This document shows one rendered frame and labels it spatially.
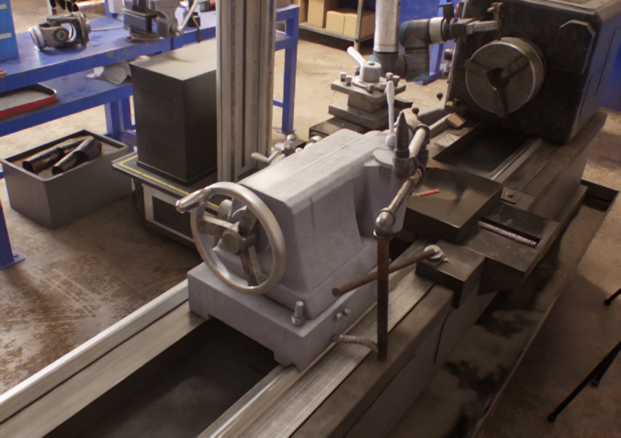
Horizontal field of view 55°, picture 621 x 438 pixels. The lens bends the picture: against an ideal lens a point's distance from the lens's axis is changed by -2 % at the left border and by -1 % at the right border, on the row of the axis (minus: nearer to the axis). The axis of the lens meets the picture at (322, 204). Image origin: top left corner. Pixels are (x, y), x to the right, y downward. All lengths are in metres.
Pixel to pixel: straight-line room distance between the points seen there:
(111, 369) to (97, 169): 2.16
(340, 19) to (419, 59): 3.99
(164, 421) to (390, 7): 1.51
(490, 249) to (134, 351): 0.90
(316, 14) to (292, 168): 5.25
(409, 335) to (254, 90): 1.81
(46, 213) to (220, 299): 2.09
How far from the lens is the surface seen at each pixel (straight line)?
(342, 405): 1.20
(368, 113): 1.82
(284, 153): 1.40
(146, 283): 2.85
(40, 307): 2.82
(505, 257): 1.60
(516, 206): 1.85
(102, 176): 3.38
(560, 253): 2.62
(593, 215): 2.98
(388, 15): 2.19
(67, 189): 3.26
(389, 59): 2.21
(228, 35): 2.62
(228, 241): 1.13
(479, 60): 2.24
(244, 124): 2.92
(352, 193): 1.28
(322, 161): 1.28
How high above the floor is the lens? 1.72
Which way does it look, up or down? 30 degrees down
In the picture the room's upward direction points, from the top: 5 degrees clockwise
